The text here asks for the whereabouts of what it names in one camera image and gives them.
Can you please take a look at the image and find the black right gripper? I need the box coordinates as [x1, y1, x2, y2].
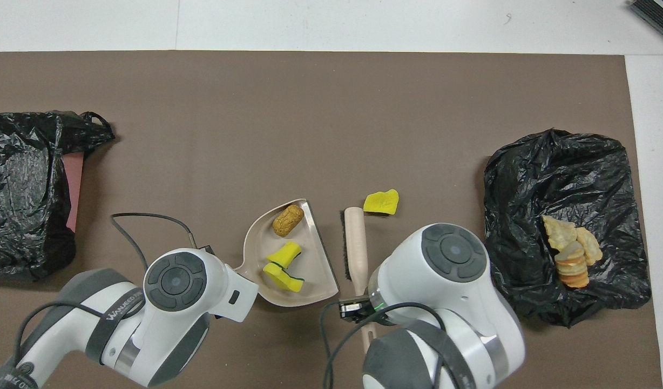
[338, 294, 390, 326]

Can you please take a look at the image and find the beige plastic dustpan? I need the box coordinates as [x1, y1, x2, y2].
[234, 198, 340, 308]

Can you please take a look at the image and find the beige hand brush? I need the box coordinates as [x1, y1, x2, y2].
[339, 206, 377, 353]

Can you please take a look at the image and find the yellow and green sponge piece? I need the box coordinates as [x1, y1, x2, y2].
[262, 261, 306, 293]

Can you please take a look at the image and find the brown oval bread roll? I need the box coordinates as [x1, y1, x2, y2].
[272, 203, 305, 238]

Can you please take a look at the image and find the pale bread piece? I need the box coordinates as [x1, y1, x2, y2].
[542, 214, 578, 252]

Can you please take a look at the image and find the striped orange croissant piece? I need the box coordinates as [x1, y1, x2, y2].
[576, 226, 604, 267]
[554, 240, 591, 289]

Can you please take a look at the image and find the black trash bag lined bin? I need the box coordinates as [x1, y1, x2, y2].
[483, 128, 652, 328]

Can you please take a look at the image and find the pink bin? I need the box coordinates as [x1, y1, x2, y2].
[65, 152, 85, 233]

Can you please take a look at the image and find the black trash bag on pink bin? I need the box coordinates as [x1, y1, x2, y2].
[0, 111, 116, 281]

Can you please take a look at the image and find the brown table mat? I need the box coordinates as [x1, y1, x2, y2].
[0, 50, 663, 389]

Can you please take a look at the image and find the grey ribbed device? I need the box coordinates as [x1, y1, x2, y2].
[628, 0, 663, 47]

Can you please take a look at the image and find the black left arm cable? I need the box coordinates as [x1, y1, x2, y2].
[10, 212, 216, 379]

